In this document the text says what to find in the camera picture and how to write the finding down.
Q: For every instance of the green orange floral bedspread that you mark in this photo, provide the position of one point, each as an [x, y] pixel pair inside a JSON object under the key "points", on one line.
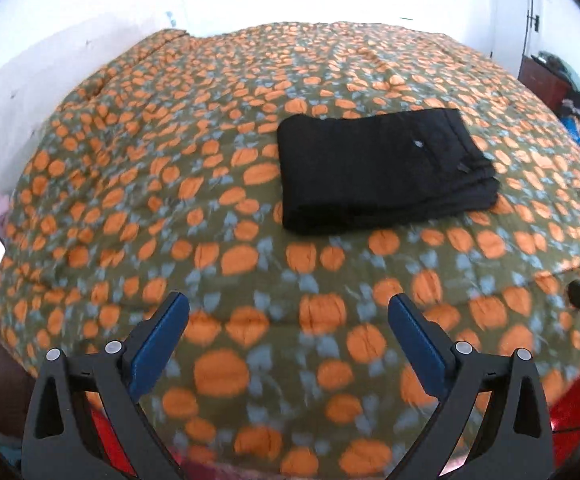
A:
{"points": [[160, 172]]}

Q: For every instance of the red fleece garment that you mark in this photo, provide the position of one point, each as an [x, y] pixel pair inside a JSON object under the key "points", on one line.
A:
{"points": [[565, 420]]}

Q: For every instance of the black pants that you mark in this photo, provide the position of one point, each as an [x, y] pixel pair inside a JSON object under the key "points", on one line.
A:
{"points": [[341, 175]]}

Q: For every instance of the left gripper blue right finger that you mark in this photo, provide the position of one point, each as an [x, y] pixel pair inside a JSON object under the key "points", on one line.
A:
{"points": [[425, 344]]}

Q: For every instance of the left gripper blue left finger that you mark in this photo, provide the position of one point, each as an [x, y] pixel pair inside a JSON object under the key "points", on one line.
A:
{"points": [[151, 343]]}

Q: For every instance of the dark wooden cabinet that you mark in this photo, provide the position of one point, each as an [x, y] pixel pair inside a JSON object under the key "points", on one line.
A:
{"points": [[548, 87]]}

